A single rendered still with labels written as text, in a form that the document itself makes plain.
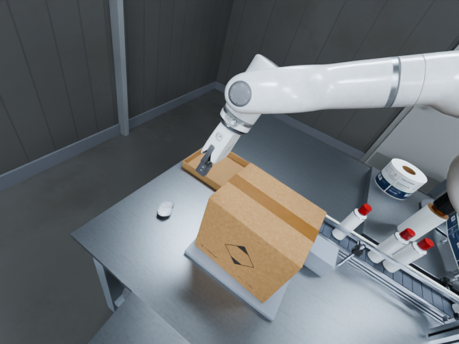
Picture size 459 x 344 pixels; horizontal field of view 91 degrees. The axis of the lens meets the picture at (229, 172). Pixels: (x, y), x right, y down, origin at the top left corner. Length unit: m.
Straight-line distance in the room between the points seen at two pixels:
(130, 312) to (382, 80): 0.82
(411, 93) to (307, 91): 0.18
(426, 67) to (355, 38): 2.99
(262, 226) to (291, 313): 0.37
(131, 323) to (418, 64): 0.87
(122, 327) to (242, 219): 0.44
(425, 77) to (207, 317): 0.77
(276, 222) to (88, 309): 1.31
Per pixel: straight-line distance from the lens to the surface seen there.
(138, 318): 0.80
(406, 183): 1.57
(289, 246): 0.64
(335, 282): 1.05
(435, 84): 0.52
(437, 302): 1.28
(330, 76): 0.49
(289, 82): 0.44
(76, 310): 1.71
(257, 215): 0.65
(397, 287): 1.19
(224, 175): 1.14
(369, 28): 3.49
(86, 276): 1.77
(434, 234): 1.60
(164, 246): 0.87
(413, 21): 3.51
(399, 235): 1.07
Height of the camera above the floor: 1.60
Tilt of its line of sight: 41 degrees down
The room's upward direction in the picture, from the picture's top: 20 degrees clockwise
